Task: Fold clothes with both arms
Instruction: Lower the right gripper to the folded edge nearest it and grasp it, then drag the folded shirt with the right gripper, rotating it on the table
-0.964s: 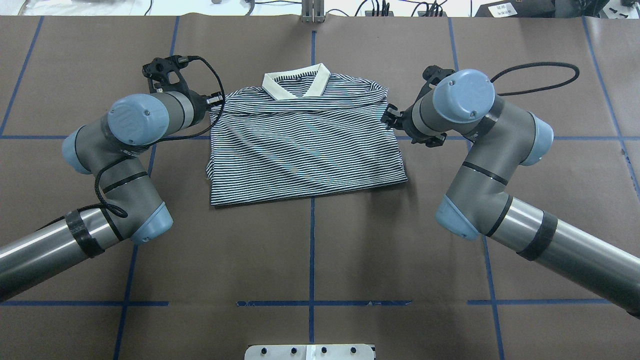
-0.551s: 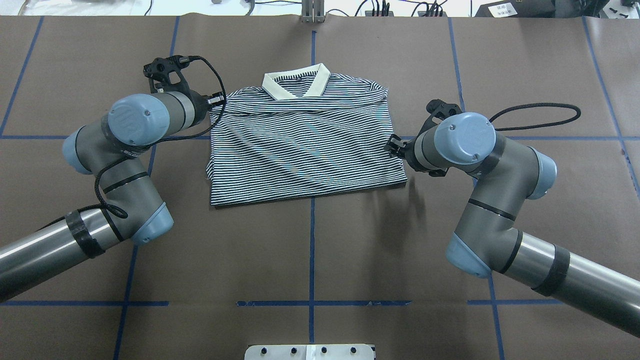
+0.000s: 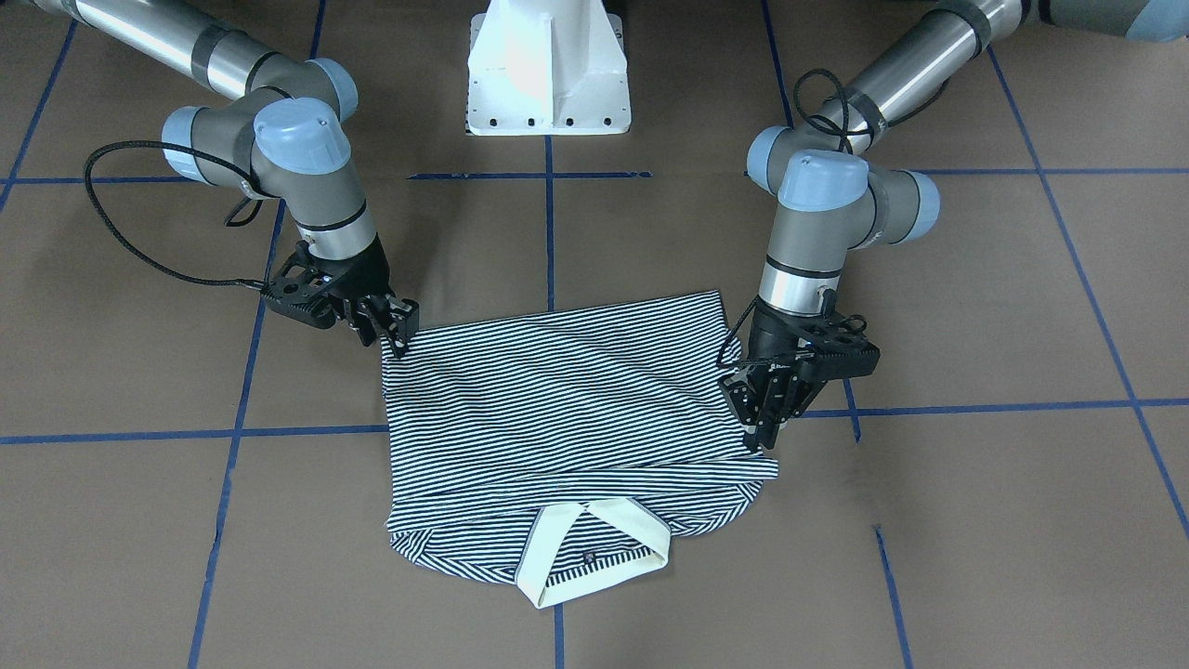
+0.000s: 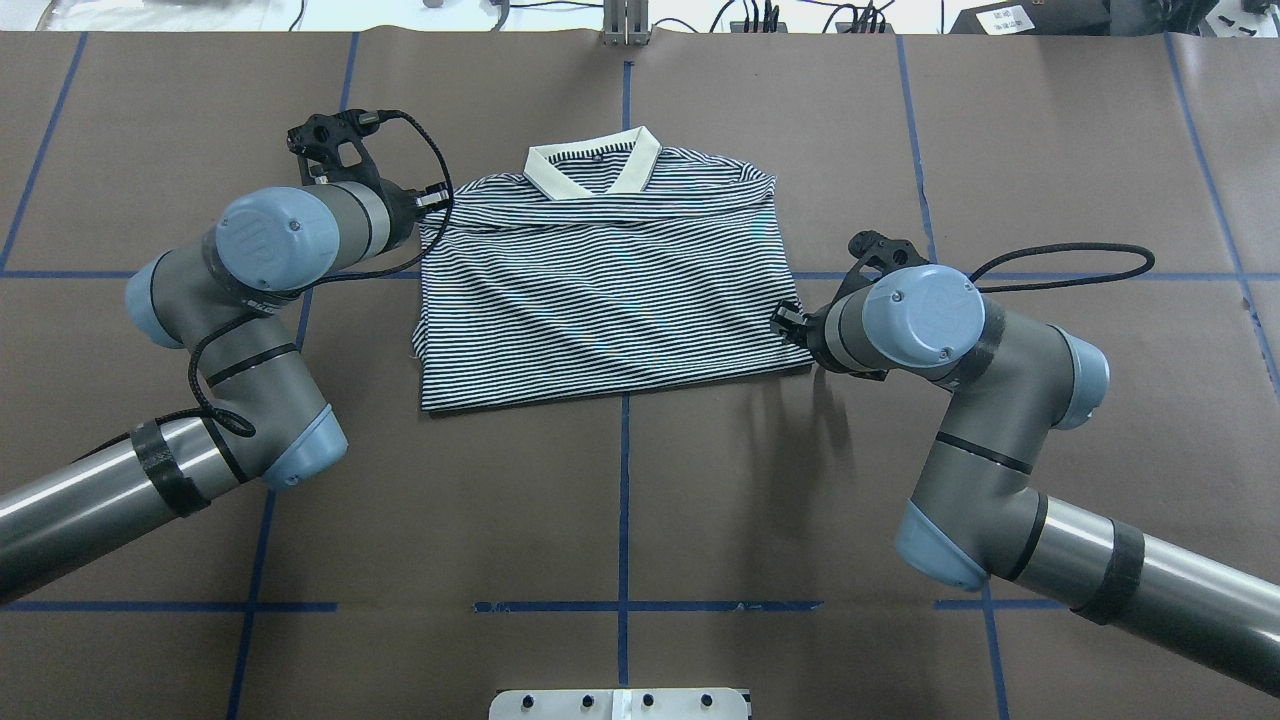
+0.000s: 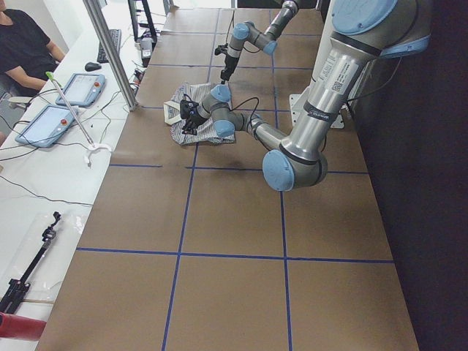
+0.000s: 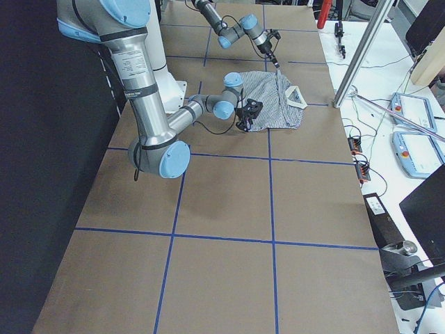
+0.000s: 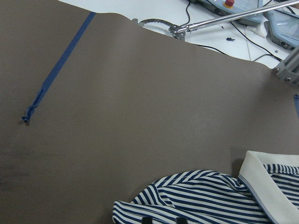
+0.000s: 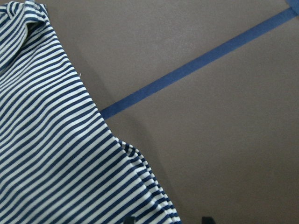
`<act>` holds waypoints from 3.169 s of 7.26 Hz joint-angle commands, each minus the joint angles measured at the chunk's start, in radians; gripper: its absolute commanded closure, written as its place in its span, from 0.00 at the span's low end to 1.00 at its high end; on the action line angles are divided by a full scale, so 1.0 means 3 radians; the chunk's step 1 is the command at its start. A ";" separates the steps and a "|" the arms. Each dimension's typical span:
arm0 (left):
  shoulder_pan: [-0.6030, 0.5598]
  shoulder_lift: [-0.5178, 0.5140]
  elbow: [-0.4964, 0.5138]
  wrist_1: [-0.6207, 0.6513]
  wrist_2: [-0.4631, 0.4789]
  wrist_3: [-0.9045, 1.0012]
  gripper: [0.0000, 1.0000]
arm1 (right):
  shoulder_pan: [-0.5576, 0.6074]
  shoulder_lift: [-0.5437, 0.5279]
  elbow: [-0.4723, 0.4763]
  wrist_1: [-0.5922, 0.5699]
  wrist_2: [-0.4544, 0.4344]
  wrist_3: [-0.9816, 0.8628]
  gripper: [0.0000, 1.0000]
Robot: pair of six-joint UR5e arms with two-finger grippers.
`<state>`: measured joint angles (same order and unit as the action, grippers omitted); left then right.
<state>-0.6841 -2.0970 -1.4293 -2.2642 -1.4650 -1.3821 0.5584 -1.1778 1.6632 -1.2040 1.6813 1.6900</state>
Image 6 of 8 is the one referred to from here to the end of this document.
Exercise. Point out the orange black connector block near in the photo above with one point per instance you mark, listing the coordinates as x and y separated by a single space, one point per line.
362 168

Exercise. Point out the blue teach pendant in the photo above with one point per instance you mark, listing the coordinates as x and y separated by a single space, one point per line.
419 154
414 108

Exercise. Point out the orange black connector block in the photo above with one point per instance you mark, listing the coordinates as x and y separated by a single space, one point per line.
355 143
362 168

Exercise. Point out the navy white striped polo shirt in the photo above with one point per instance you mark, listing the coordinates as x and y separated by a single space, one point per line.
282 101

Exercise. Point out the red cylinder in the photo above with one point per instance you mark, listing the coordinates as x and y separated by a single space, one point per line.
324 13

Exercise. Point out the blue teach pendant far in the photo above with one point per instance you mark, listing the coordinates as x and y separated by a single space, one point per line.
414 108

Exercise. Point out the black labelled box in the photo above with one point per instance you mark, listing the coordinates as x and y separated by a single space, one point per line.
384 229

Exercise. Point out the aluminium frame post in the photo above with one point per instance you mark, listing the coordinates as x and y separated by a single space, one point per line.
381 11

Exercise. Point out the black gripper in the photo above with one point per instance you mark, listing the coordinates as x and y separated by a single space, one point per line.
267 48
243 122

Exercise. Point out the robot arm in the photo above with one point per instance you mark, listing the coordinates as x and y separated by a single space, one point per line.
248 25
130 30

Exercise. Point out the orange black connector block far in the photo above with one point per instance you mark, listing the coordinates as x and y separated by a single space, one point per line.
355 143

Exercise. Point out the blue teach pendant near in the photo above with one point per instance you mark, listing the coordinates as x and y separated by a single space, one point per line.
419 154

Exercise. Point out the metal rod with hook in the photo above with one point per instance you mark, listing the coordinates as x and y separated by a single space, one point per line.
353 92

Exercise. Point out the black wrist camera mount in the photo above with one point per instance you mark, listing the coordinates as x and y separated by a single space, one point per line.
252 109
273 33

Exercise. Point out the black monitor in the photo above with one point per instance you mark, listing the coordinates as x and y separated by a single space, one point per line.
423 210

